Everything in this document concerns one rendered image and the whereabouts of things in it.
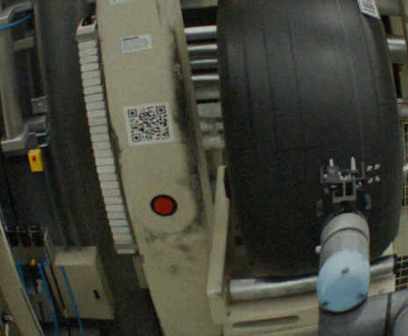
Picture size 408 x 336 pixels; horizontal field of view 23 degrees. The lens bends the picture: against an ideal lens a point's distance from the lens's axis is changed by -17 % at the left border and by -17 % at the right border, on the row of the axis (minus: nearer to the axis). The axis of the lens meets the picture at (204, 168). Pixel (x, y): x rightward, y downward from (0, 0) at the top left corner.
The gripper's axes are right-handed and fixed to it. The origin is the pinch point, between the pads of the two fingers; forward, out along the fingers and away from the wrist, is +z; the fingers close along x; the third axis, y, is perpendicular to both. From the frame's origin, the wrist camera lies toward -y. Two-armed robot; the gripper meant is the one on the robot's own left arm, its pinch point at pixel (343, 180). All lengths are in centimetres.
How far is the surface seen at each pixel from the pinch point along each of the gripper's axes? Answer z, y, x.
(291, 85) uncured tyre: 5.6, 13.5, 6.8
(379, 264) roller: 18.7, -28.8, -7.8
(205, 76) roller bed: 63, -7, 27
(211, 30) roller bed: 63, 4, 24
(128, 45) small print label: 19.8, 17.8, 32.7
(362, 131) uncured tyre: 2.8, 6.7, -4.0
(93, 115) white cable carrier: 22.5, 4.6, 40.9
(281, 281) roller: 18.8, -28.7, 12.4
